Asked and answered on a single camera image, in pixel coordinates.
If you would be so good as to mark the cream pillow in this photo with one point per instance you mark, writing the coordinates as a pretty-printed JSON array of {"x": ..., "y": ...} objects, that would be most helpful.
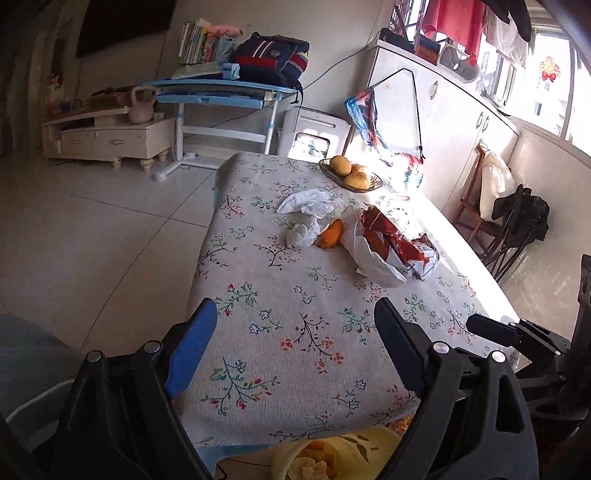
[{"x": 496, "y": 180}]

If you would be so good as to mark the row of books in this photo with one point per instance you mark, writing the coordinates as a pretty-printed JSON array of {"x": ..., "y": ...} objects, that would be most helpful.
[{"x": 196, "y": 44}]

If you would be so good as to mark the black television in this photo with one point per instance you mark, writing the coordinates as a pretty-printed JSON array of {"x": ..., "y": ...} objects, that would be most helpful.
[{"x": 124, "y": 23}]

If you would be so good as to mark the pink plush toy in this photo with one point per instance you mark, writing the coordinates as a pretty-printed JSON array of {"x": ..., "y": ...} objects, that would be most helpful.
[{"x": 224, "y": 30}]

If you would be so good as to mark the blue study desk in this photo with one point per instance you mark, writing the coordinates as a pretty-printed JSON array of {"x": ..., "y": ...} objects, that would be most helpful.
[{"x": 207, "y": 87}]

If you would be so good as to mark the light blue plastic stool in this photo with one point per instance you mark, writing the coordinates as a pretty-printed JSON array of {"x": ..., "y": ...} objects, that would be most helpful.
[{"x": 32, "y": 355}]

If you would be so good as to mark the window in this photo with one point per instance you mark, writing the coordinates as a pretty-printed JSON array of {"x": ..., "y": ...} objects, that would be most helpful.
[{"x": 577, "y": 92}]

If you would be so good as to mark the red hanging garment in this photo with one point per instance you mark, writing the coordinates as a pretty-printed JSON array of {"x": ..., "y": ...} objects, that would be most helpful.
[{"x": 455, "y": 23}]

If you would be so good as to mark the black folding chair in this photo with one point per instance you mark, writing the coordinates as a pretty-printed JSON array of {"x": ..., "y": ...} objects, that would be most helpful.
[{"x": 521, "y": 212}]

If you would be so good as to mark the white shoes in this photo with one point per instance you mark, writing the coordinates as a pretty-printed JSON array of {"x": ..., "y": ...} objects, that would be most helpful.
[{"x": 496, "y": 99}]

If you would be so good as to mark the yellow plastic basin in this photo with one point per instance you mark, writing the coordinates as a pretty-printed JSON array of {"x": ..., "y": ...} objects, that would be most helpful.
[{"x": 364, "y": 454}]

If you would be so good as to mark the orange peel pieces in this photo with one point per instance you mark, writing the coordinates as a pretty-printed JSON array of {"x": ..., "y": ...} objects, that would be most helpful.
[{"x": 318, "y": 450}]

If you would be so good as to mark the pink kettlebell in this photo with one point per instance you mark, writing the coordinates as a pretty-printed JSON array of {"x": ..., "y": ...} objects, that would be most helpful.
[{"x": 142, "y": 108}]

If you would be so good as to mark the black shoes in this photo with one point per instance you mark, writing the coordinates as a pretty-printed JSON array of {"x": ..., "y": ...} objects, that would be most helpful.
[{"x": 397, "y": 39}]

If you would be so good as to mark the light blue plastic holder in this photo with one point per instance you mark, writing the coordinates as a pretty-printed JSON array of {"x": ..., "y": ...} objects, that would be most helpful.
[{"x": 231, "y": 71}]

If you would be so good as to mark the red window decoration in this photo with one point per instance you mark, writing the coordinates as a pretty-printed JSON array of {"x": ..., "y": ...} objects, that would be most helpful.
[{"x": 548, "y": 69}]

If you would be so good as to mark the red snack bag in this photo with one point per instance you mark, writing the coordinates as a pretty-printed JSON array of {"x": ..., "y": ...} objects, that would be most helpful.
[{"x": 401, "y": 244}]

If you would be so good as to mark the black hanging garment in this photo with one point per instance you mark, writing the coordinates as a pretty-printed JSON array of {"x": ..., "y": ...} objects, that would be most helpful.
[{"x": 512, "y": 14}]

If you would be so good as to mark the grey white seat cushion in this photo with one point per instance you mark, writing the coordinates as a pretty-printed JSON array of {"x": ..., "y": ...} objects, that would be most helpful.
[{"x": 457, "y": 62}]

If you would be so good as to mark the white cabinet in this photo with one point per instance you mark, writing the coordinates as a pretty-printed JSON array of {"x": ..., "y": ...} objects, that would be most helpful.
[{"x": 443, "y": 124}]

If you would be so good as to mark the large white tissue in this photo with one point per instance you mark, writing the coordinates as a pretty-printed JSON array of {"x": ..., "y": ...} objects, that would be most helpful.
[{"x": 314, "y": 201}]

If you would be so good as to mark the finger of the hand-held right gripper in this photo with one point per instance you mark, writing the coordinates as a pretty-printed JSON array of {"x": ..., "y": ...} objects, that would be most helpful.
[
  {"x": 485, "y": 325},
  {"x": 549, "y": 392}
]

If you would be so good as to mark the white plastic bag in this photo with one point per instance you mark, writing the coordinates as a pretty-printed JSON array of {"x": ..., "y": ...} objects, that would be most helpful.
[{"x": 374, "y": 270}]

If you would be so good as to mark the small white tissue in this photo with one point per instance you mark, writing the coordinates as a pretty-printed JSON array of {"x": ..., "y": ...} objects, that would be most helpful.
[{"x": 300, "y": 235}]

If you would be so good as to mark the yellow mango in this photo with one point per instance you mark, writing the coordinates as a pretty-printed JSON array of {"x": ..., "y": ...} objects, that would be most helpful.
[
  {"x": 358, "y": 181},
  {"x": 340, "y": 165}
]

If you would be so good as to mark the dark woven fruit basket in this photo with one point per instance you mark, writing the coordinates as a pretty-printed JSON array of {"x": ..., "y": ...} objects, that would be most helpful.
[{"x": 376, "y": 184}]

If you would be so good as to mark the white hanging garment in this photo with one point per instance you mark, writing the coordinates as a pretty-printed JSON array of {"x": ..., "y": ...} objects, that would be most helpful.
[{"x": 505, "y": 41}]

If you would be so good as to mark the brown spotted round fruit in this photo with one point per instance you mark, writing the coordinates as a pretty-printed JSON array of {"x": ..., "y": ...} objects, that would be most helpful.
[{"x": 360, "y": 169}]

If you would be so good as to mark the brown tray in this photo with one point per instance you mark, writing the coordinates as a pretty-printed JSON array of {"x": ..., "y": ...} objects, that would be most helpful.
[{"x": 111, "y": 99}]

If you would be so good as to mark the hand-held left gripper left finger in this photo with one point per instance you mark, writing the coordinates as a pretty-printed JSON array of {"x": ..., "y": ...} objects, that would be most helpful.
[{"x": 191, "y": 350}]

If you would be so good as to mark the cream TV cabinet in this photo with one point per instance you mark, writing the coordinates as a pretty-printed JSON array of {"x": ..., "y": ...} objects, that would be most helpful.
[{"x": 106, "y": 138}]

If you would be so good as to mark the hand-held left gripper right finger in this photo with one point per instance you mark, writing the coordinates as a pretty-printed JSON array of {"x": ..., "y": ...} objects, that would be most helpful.
[{"x": 399, "y": 350}]

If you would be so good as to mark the navy red striped backpack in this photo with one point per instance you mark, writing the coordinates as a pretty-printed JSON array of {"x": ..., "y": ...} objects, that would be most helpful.
[{"x": 272, "y": 57}]

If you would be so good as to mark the open book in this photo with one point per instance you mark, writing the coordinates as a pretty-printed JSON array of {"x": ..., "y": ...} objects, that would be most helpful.
[{"x": 196, "y": 70}]

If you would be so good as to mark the white air purifier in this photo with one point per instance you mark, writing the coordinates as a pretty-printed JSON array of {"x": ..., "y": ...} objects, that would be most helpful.
[{"x": 314, "y": 122}]

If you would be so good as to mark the wooden chair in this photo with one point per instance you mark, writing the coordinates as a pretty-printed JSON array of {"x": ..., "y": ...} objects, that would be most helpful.
[{"x": 468, "y": 217}]

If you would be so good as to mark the orange box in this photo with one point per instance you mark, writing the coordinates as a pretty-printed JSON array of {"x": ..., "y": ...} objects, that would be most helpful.
[{"x": 427, "y": 48}]

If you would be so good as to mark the table with floral tablecloth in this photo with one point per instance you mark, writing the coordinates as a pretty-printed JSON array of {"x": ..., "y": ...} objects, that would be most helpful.
[{"x": 286, "y": 295}]

